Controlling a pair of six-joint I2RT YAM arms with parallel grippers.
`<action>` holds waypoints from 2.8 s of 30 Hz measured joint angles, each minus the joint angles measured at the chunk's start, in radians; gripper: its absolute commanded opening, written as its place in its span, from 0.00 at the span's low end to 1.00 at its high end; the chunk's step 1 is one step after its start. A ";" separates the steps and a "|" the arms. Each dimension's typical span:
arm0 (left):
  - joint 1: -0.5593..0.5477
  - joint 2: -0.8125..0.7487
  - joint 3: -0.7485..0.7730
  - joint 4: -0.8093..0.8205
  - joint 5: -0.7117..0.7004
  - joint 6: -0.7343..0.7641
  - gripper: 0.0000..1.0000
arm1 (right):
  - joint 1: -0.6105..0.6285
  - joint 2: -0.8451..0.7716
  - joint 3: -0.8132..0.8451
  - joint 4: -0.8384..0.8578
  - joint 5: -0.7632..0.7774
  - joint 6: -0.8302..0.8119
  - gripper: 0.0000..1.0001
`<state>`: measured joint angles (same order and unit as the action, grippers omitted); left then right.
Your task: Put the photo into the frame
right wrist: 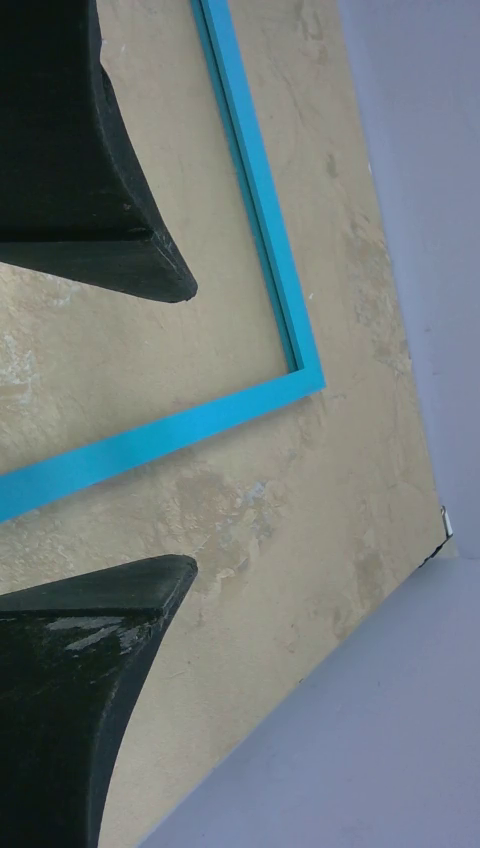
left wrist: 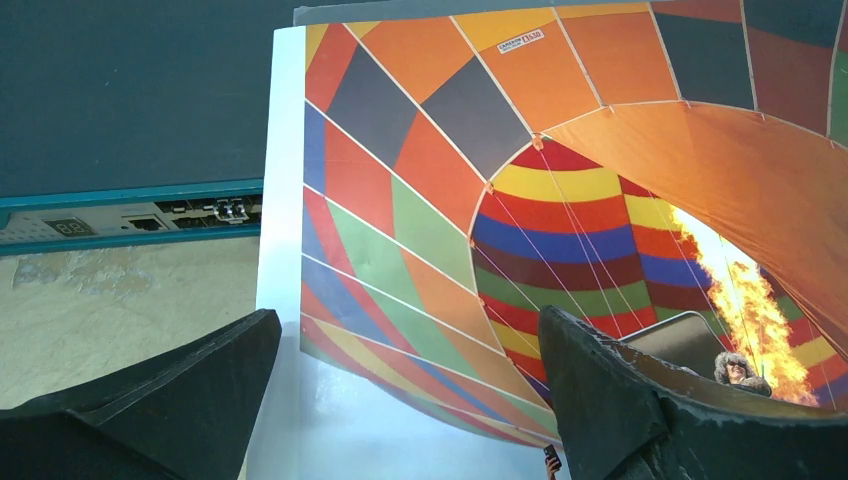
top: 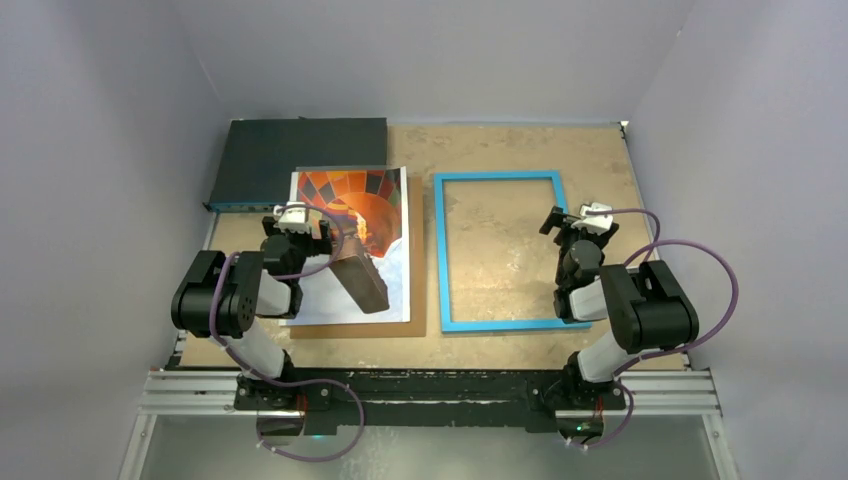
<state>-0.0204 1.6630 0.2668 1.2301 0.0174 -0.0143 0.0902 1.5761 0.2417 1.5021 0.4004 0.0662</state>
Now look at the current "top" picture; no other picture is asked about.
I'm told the blue wooden picture frame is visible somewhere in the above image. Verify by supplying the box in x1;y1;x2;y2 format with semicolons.
433;170;591;334

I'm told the hot air balloon photo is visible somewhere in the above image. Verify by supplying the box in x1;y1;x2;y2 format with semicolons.
289;167;411;326

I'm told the brown backing board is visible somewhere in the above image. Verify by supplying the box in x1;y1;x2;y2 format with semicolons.
289;176;427;340

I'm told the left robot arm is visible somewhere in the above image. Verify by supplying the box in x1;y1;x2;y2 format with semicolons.
170;216;337;409

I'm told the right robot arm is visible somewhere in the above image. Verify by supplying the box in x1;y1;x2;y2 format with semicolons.
539;204;699;407

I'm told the dark blue flat box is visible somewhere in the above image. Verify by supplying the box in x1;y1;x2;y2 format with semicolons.
204;117;388;213

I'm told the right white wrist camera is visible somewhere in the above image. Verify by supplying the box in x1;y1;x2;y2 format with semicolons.
571;202;613;235

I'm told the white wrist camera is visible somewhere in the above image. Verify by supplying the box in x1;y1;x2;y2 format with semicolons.
272;201;312;234
571;202;613;235

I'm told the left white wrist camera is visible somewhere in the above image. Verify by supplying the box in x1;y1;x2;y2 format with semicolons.
272;201;312;234

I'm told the black aluminium mounting rail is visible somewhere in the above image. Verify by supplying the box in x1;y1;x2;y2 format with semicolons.
139;368;721;435

